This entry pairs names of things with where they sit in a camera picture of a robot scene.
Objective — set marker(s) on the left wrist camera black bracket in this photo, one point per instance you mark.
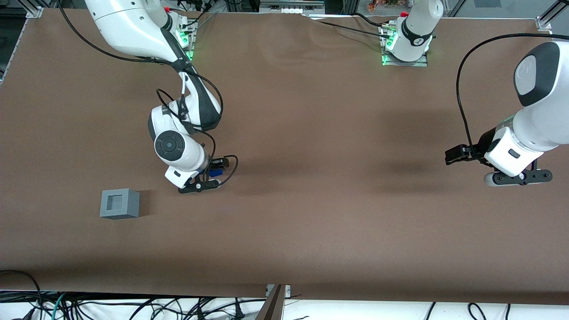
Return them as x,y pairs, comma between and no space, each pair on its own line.
520,177

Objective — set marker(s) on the silver corner bracket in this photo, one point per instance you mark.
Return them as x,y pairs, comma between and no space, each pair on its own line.
543,24
34,12

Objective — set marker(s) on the gray cube base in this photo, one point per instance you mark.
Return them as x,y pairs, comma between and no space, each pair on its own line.
120,204

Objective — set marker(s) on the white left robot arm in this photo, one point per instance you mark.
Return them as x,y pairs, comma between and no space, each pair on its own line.
540,120

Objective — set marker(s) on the brown table cover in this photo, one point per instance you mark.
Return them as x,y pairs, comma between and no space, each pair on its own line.
320,213

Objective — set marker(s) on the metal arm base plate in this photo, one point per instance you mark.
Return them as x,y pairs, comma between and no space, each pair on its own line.
191,42
406,63

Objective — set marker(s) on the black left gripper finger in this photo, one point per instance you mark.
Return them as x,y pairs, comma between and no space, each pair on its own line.
457,155
476,154

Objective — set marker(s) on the blue plastic part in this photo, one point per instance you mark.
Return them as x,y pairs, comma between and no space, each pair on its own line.
216,173

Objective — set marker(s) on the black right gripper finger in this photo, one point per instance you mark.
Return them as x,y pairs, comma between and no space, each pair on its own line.
221,162
212,179

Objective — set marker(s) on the aluminium profile post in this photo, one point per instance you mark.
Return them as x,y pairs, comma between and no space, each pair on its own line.
272,306

